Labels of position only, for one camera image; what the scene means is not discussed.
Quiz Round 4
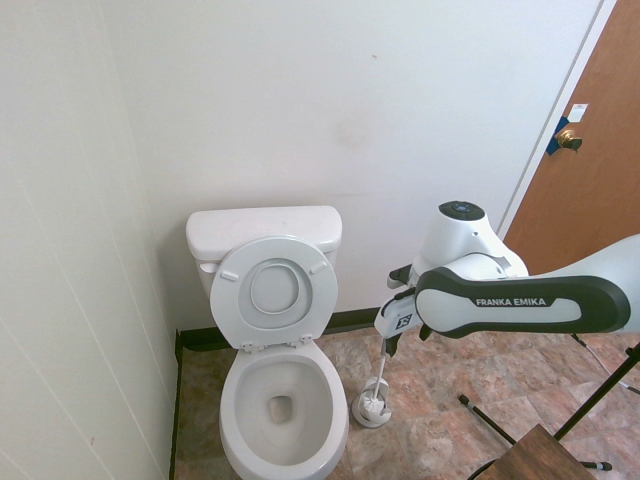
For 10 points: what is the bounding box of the brown wooden door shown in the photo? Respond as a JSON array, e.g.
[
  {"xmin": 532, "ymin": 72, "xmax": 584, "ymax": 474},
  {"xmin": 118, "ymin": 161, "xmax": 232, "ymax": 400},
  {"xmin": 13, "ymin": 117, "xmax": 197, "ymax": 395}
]
[{"xmin": 503, "ymin": 0, "xmax": 640, "ymax": 275}]

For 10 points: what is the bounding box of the black floor cable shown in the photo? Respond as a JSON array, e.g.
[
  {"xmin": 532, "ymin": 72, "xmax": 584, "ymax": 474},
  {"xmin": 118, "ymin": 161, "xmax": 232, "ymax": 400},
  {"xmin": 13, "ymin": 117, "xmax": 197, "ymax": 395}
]
[{"xmin": 468, "ymin": 458, "xmax": 507, "ymax": 480}]

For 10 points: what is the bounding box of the white toilet brush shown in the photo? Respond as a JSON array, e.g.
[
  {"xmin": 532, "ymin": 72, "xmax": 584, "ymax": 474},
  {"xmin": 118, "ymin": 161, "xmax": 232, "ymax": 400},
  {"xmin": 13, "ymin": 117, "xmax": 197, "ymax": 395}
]
[{"xmin": 360, "ymin": 335, "xmax": 392, "ymax": 417}]

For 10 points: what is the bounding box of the white door frame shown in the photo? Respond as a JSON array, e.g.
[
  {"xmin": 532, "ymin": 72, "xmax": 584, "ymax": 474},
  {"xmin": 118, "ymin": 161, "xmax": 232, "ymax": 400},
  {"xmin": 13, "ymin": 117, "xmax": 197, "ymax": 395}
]
[{"xmin": 494, "ymin": 0, "xmax": 620, "ymax": 242}]

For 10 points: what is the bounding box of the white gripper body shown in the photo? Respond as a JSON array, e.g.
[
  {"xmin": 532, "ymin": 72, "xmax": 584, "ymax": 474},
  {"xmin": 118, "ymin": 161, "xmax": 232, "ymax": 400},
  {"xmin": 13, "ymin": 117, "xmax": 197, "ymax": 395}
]
[{"xmin": 375, "ymin": 287, "xmax": 418, "ymax": 339}]

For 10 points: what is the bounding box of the white toilet brush holder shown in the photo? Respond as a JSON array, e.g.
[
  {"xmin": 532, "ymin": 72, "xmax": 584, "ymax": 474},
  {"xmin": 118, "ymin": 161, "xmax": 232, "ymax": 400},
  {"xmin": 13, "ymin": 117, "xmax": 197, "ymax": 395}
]
[{"xmin": 352, "ymin": 378, "xmax": 393, "ymax": 428}]

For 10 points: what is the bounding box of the white toilet tank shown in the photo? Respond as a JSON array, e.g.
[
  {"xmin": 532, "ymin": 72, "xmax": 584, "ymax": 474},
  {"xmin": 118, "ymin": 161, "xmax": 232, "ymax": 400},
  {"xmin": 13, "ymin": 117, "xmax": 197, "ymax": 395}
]
[{"xmin": 192, "ymin": 238, "xmax": 342, "ymax": 302}]

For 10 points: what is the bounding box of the white toilet bowl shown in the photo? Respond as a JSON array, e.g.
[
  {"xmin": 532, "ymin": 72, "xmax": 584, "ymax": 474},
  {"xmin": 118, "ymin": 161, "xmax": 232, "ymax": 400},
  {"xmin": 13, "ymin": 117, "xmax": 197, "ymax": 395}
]
[{"xmin": 218, "ymin": 342, "xmax": 350, "ymax": 480}]

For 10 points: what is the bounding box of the brown wooden board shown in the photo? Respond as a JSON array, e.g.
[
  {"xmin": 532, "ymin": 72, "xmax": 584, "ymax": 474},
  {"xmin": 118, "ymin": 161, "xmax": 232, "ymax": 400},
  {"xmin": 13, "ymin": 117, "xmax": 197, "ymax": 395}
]
[{"xmin": 492, "ymin": 423, "xmax": 597, "ymax": 480}]

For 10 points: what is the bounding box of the blue tape strip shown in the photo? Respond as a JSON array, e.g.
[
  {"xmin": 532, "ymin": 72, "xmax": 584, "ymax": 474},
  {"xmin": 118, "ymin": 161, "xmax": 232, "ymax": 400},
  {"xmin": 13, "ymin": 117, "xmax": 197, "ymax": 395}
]
[{"xmin": 546, "ymin": 115, "xmax": 574, "ymax": 157}]

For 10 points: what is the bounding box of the white toilet tank lid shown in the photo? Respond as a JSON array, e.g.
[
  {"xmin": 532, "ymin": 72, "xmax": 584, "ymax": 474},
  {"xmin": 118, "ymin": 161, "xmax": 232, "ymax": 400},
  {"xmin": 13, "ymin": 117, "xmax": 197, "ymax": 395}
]
[{"xmin": 185, "ymin": 205, "xmax": 344, "ymax": 254}]

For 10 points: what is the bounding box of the black camera tripod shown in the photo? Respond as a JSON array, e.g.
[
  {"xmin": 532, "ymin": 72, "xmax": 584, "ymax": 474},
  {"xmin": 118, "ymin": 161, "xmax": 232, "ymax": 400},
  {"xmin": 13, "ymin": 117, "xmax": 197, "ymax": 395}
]
[{"xmin": 458, "ymin": 342, "xmax": 640, "ymax": 473}]

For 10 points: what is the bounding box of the white toilet seat with lid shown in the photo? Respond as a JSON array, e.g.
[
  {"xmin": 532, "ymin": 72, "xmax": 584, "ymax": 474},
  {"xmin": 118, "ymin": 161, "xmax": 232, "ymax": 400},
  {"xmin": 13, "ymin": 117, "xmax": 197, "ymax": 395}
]
[{"xmin": 209, "ymin": 235, "xmax": 339, "ymax": 352}]

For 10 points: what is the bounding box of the thin grey cable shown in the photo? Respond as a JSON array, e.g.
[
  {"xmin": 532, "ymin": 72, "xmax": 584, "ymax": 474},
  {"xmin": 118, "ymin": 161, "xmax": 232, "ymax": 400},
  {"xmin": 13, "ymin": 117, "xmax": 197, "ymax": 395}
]
[{"xmin": 571, "ymin": 332, "xmax": 640, "ymax": 397}]

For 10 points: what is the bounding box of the brass door knob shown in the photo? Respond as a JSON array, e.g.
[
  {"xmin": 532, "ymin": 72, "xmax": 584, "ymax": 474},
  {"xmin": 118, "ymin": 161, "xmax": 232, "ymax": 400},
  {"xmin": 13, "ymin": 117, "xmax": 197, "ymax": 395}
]
[{"xmin": 557, "ymin": 127, "xmax": 584, "ymax": 152}]

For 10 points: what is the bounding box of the black rubber baseboard strip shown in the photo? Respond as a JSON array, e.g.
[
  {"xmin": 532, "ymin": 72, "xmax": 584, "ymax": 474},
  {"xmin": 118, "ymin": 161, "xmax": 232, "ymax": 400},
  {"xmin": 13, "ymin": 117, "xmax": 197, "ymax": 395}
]
[
  {"xmin": 167, "ymin": 328, "xmax": 182, "ymax": 480},
  {"xmin": 177, "ymin": 308, "xmax": 382, "ymax": 352}
]

